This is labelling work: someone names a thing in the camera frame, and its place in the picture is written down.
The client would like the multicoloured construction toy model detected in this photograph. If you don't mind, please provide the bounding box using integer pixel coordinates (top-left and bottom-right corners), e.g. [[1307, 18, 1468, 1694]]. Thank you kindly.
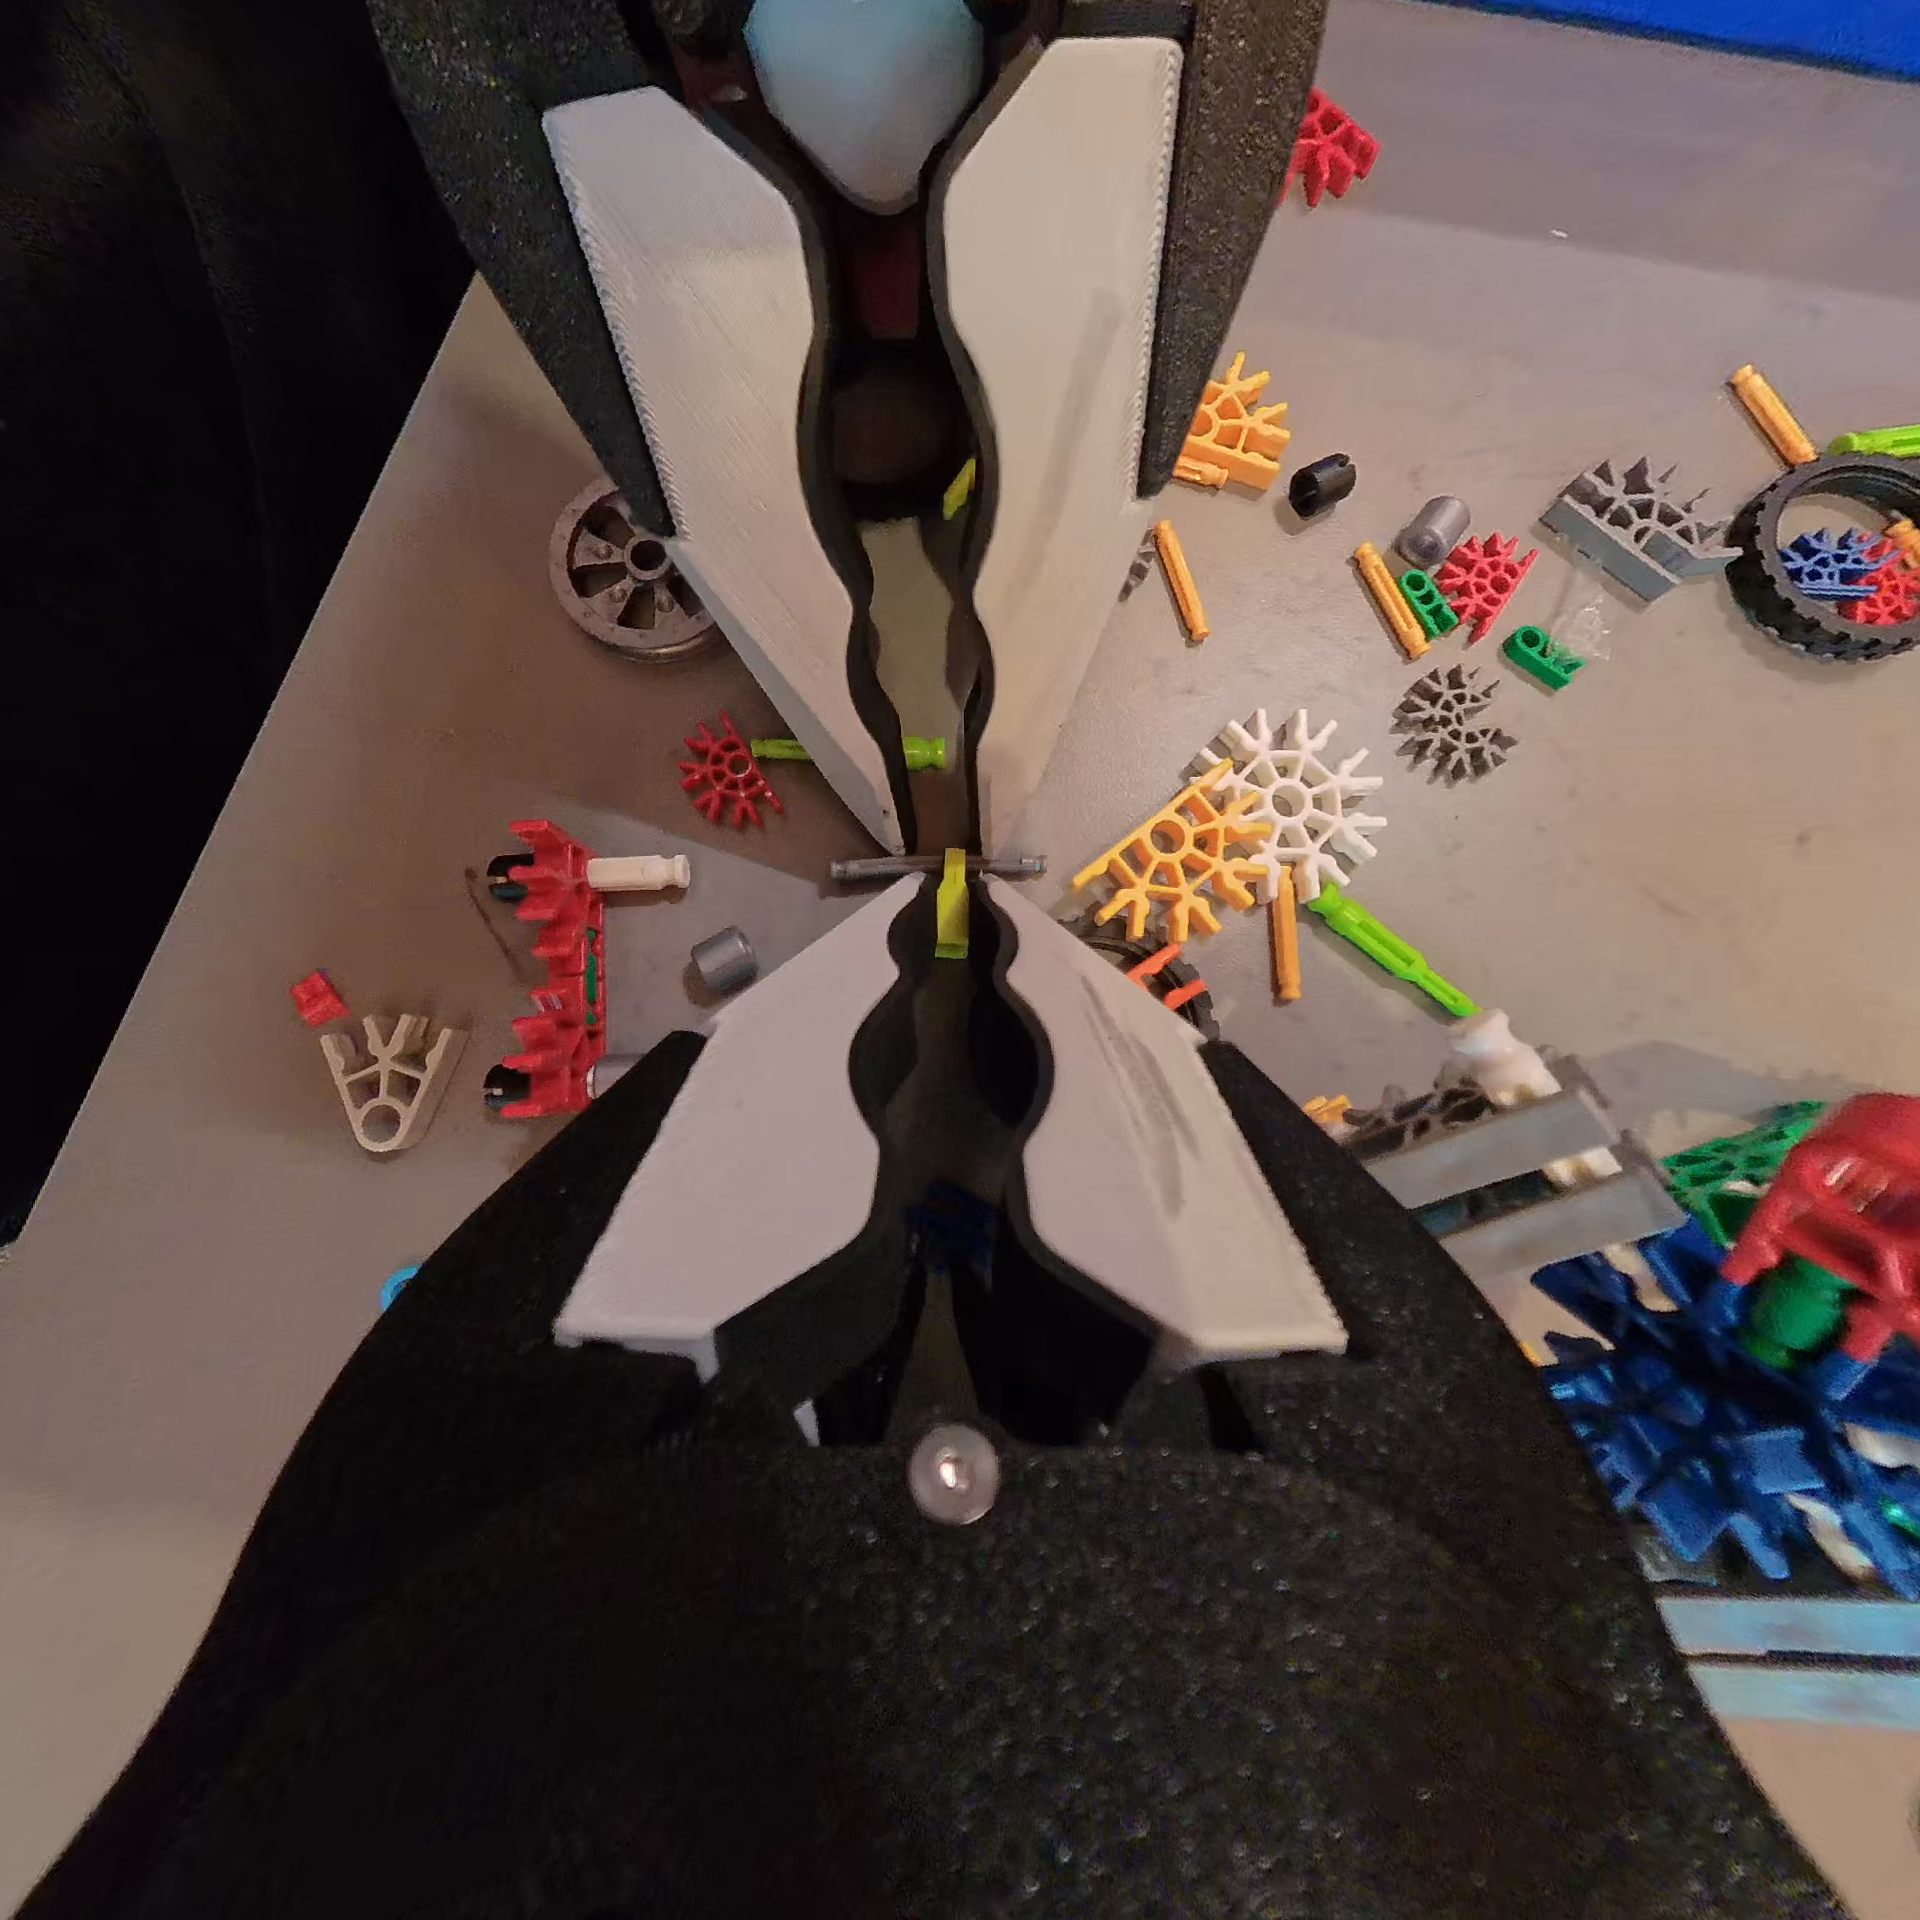
[[1303, 1008, 1920, 1607]]

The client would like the grey connector with flat strip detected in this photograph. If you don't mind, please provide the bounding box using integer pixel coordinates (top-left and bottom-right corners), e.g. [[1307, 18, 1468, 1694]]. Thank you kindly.
[[1540, 456, 1745, 605]]

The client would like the grey spoked wheel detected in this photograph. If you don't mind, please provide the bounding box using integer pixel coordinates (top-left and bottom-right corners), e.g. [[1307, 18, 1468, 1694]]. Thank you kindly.
[[546, 479, 730, 657]]

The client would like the blue snowflake connector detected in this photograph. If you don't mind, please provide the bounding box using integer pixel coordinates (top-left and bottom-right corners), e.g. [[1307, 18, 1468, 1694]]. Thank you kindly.
[[1783, 526, 1907, 594]]

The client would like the small red snowflake connector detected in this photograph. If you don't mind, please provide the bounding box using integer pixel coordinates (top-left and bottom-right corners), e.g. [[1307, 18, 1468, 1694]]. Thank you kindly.
[[675, 712, 789, 833]]

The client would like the person's dark clothing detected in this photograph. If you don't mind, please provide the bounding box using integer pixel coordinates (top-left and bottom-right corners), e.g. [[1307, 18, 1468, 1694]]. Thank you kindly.
[[0, 0, 506, 1249]]

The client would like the beige triangular connector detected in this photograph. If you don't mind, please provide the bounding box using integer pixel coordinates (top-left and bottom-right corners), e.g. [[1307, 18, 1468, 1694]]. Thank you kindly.
[[318, 1014, 470, 1154]]

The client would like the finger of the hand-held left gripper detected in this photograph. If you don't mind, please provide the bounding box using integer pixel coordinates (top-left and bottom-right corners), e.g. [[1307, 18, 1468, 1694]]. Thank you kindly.
[[929, 32, 1190, 856], [540, 85, 916, 857]]

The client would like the red fan connector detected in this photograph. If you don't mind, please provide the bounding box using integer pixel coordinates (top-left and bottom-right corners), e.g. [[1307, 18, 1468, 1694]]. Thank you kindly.
[[1285, 87, 1380, 210]]

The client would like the large yellow fan connector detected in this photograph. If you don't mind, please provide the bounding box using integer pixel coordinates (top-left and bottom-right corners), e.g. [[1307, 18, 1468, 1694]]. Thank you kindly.
[[1073, 761, 1279, 949]]

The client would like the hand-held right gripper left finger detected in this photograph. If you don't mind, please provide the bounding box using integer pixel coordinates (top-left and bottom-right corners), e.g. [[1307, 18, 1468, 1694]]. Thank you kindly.
[[555, 873, 923, 1384]]

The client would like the yellow half-circle connector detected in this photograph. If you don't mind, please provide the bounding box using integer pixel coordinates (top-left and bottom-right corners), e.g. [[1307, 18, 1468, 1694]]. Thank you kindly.
[[1178, 353, 1294, 480]]

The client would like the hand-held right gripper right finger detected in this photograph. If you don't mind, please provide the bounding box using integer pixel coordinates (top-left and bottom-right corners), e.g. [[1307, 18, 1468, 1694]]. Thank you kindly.
[[975, 878, 1346, 1375]]

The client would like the black rubber tyre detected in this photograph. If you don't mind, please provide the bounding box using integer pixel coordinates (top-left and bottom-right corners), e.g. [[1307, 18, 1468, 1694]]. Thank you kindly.
[[1076, 921, 1226, 1040], [1724, 451, 1920, 664]]

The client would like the red connector rack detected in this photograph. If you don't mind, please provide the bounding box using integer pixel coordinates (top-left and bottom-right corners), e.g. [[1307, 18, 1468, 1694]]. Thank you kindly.
[[503, 821, 611, 1121]]

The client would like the white snowflake connector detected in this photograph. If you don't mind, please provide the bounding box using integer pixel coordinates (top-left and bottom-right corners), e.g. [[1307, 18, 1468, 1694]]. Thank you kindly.
[[1201, 710, 1391, 907]]

